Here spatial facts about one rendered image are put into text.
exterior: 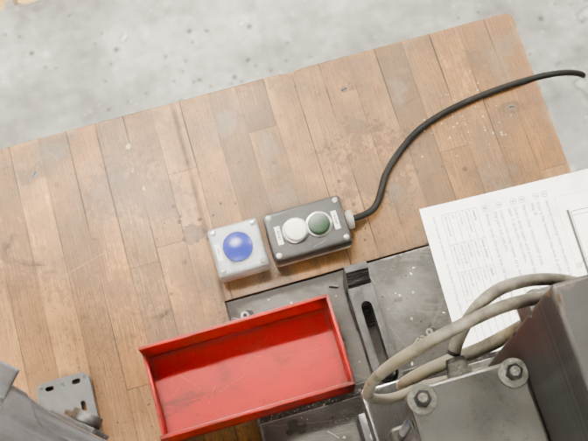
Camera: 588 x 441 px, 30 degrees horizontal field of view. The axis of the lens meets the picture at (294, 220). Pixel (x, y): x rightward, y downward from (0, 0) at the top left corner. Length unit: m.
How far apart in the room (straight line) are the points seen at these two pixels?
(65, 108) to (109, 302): 1.17
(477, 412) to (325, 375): 0.63
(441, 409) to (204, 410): 0.66
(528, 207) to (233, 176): 0.40
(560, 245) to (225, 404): 0.49
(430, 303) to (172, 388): 0.36
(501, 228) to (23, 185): 0.66
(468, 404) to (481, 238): 0.69
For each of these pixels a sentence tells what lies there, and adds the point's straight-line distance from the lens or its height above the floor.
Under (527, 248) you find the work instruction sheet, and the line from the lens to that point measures 1.50.
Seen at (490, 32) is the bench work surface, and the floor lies 0.90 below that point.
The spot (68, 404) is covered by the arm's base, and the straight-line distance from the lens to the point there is 1.46.
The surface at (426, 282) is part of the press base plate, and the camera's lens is 1.47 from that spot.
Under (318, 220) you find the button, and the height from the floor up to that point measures 0.94.
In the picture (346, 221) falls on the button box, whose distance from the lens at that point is 1.45.
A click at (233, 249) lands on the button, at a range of 1.44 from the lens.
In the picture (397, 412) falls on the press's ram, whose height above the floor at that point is 1.14.
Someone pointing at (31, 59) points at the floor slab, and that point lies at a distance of 2.67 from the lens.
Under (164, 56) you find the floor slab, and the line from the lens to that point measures 2.61.
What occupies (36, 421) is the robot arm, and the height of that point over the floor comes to 1.33.
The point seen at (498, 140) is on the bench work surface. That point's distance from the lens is 1.54.
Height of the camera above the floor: 2.32
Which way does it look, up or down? 72 degrees down
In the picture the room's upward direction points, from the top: 6 degrees counter-clockwise
